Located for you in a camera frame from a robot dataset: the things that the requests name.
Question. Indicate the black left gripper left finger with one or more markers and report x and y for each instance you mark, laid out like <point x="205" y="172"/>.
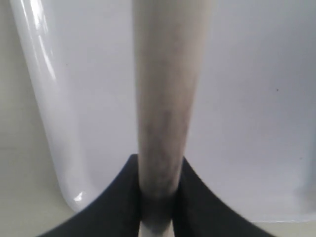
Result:
<point x="115" y="213"/>

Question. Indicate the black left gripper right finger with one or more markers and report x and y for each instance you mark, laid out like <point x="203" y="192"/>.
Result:
<point x="199" y="213"/>

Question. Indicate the white plastic tray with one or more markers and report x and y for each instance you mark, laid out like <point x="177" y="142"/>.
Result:
<point x="252" y="138"/>

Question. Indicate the white drumstick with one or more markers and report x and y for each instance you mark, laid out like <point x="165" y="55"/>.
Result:
<point x="169" y="39"/>

